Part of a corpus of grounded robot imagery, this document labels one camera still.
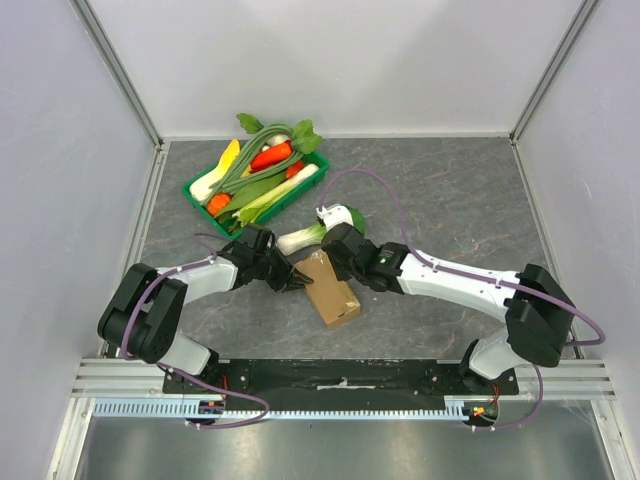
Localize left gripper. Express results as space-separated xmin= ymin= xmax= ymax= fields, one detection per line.
xmin=252 ymin=246 xmax=310 ymax=293

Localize brown cardboard express box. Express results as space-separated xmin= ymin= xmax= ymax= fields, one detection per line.
xmin=295 ymin=250 xmax=361 ymax=329

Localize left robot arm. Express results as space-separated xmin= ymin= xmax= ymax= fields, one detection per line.
xmin=97 ymin=224 xmax=313 ymax=393

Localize green bok choy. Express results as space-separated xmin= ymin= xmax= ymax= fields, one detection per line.
xmin=276 ymin=205 xmax=366 ymax=256

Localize green white leek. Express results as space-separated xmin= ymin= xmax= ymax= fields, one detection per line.
xmin=232 ymin=176 xmax=311 ymax=232

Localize green plastic vegetable tray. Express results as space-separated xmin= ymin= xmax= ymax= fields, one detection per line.
xmin=181 ymin=153 xmax=330 ymax=240

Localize small orange pumpkin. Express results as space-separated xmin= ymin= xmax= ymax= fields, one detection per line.
xmin=206 ymin=193 xmax=232 ymax=217

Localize green long beans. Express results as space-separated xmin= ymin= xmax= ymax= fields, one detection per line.
xmin=208 ymin=123 xmax=307 ymax=193

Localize red chili pepper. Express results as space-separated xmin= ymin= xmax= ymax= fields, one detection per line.
xmin=250 ymin=141 xmax=293 ymax=172

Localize green leafy vegetable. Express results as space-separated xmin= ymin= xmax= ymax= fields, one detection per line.
xmin=236 ymin=113 xmax=323 ymax=155

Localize white daikon stalk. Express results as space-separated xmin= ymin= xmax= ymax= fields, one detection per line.
xmin=189 ymin=164 xmax=226 ymax=203

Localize yellow corn cob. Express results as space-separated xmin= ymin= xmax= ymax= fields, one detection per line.
xmin=216 ymin=139 xmax=241 ymax=175

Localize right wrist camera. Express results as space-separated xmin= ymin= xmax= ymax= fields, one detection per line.
xmin=316 ymin=204 xmax=355 ymax=232

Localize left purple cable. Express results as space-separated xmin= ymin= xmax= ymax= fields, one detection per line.
xmin=119 ymin=232 xmax=271 ymax=431

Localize purple cable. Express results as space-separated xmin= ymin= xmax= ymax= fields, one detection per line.
xmin=119 ymin=232 xmax=271 ymax=431
xmin=319 ymin=168 xmax=606 ymax=434

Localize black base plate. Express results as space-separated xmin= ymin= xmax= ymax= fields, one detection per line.
xmin=162 ymin=357 xmax=521 ymax=412

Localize grey cable duct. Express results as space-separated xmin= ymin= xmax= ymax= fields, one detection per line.
xmin=93 ymin=398 xmax=469 ymax=421

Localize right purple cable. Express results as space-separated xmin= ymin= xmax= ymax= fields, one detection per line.
xmin=319 ymin=168 xmax=606 ymax=434

